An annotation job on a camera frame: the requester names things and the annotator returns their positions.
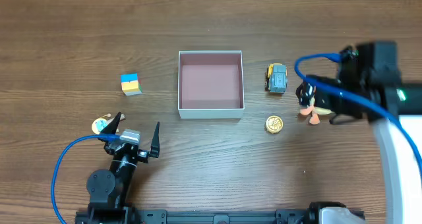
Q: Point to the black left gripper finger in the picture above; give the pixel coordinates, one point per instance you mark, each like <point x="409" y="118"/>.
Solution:
<point x="155" y="143"/>
<point x="110" y="126"/>

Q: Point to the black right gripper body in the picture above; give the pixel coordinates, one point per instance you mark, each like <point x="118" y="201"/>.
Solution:
<point x="316" y="94"/>

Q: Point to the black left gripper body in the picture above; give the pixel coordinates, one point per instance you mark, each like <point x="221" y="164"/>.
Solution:
<point x="132" y="150"/>

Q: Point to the yellow plush duck toy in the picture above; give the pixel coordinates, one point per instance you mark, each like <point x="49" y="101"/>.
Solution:
<point x="310" y="110"/>

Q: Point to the yellow wheel-shaped toy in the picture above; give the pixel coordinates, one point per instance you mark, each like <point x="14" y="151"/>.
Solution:
<point x="274" y="124"/>

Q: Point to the grey and yellow toy truck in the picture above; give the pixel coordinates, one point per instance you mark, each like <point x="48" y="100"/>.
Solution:
<point x="276" y="78"/>

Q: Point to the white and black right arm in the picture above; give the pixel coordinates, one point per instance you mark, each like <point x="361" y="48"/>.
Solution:
<point x="368" y="85"/>

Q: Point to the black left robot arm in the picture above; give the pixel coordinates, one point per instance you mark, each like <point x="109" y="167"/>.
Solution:
<point x="108" y="188"/>

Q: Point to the small rattle drum toy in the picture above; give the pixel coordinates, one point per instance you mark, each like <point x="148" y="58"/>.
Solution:
<point x="95" y="124"/>

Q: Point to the multicolour puzzle cube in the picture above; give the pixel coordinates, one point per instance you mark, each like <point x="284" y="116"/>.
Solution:
<point x="130" y="84"/>

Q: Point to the white box with pink interior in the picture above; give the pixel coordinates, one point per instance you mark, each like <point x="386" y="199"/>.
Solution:
<point x="210" y="85"/>

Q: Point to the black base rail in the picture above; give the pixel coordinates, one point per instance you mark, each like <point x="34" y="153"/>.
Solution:
<point x="317" y="212"/>

